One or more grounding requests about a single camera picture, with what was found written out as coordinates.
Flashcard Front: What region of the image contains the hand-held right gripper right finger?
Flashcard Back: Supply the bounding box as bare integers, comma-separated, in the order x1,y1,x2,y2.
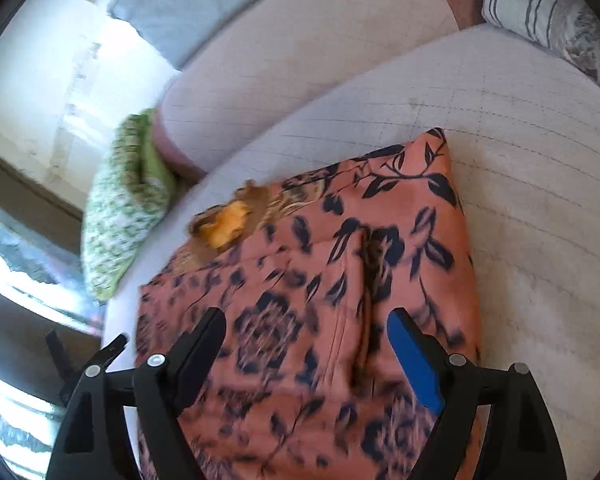
386,307,569,480

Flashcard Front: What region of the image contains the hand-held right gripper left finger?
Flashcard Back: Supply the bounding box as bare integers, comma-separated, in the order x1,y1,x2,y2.
45,307,227,480

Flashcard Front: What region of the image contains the orange floral garment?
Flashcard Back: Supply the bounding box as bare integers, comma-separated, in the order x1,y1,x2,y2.
134,127,483,480

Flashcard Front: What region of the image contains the yellow brown patterned cloth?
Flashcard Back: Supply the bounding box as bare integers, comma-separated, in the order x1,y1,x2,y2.
187,179,331,262

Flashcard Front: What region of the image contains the green floral pillow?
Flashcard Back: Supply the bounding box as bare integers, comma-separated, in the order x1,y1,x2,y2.
80,109,179,302

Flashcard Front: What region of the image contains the white quilted sofa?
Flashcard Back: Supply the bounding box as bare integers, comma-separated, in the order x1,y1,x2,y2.
100,0,600,480

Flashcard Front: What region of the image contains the grey cushion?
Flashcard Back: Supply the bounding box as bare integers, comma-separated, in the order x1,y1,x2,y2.
107,0,282,69

